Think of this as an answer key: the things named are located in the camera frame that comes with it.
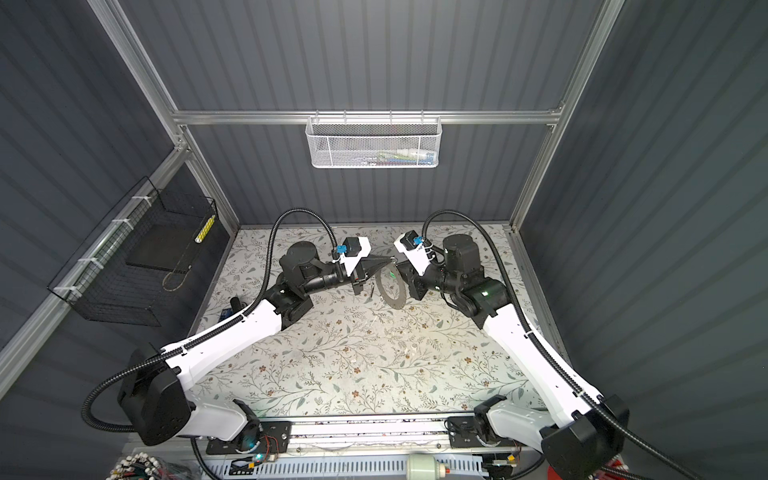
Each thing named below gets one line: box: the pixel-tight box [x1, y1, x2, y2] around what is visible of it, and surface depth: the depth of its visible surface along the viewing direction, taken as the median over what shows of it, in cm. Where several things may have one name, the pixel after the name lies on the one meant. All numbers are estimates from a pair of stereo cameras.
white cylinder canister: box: [406, 454, 441, 480], surface depth 64 cm
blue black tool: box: [218, 297, 248, 323], surface depth 95 cm
